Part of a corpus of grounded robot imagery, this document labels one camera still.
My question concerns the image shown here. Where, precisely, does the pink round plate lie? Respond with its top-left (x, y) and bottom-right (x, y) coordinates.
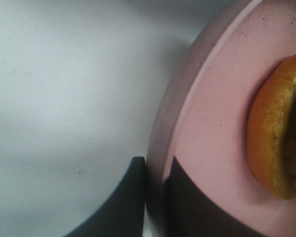
top-left (147, 0), bottom-right (296, 237)

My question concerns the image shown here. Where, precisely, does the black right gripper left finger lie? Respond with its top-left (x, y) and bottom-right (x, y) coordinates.
top-left (67, 157), bottom-right (146, 237)

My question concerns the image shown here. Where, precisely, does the burger with lettuce and tomato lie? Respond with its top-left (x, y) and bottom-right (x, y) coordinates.
top-left (246, 55), bottom-right (296, 199)

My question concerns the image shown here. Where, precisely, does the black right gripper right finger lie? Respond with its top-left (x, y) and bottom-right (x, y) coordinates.
top-left (163, 158), bottom-right (263, 237)

